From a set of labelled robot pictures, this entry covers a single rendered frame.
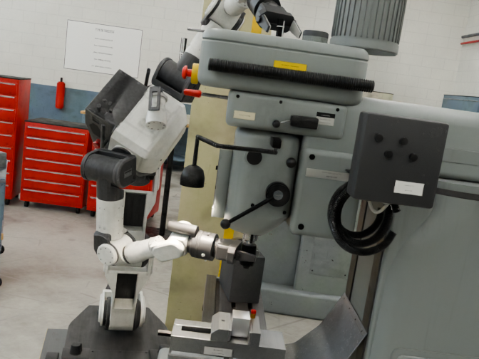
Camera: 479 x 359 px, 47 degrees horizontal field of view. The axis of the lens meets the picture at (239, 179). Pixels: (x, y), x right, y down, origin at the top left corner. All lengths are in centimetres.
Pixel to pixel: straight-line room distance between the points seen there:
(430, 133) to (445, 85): 1008
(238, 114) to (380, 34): 45
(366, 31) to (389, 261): 65
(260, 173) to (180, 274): 209
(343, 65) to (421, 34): 976
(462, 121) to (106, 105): 112
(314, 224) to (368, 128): 40
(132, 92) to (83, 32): 908
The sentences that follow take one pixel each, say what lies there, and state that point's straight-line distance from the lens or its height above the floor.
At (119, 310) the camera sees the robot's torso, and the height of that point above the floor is 74.
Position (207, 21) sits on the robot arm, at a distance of 207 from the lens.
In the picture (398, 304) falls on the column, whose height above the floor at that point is 120.
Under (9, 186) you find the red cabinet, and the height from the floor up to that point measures 23.
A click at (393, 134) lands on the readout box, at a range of 136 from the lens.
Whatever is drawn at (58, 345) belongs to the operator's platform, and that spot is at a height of 40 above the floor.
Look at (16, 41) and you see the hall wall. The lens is 1138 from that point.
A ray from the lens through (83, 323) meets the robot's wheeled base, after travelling 273.
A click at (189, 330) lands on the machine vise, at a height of 98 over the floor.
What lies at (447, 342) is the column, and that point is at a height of 110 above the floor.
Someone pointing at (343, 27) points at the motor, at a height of 194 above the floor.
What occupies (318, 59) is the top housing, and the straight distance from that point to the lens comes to 156.
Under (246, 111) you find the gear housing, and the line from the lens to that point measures 155.
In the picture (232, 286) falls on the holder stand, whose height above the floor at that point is 99.
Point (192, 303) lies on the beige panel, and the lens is 368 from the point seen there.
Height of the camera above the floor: 176
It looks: 10 degrees down
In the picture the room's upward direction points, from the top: 8 degrees clockwise
